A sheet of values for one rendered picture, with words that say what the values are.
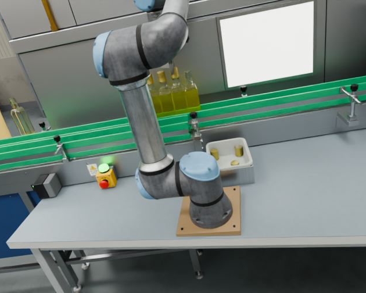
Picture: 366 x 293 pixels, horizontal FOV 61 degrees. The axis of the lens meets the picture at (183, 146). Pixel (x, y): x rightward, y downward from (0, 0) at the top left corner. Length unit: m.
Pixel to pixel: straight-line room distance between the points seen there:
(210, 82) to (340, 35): 0.62
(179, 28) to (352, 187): 0.81
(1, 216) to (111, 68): 1.21
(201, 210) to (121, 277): 1.14
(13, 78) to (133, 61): 5.30
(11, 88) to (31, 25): 4.56
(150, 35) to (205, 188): 0.47
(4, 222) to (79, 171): 0.57
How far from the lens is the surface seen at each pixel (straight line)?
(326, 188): 1.23
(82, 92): 1.65
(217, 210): 1.02
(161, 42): 0.81
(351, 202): 1.18
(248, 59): 1.52
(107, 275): 2.12
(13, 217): 1.84
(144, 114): 0.89
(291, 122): 1.47
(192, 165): 0.94
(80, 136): 1.51
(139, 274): 2.04
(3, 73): 6.14
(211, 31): 1.47
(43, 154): 1.53
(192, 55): 1.48
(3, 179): 1.68
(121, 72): 0.84
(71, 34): 1.56
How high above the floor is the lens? 1.50
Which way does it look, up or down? 28 degrees down
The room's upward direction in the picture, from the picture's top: 12 degrees counter-clockwise
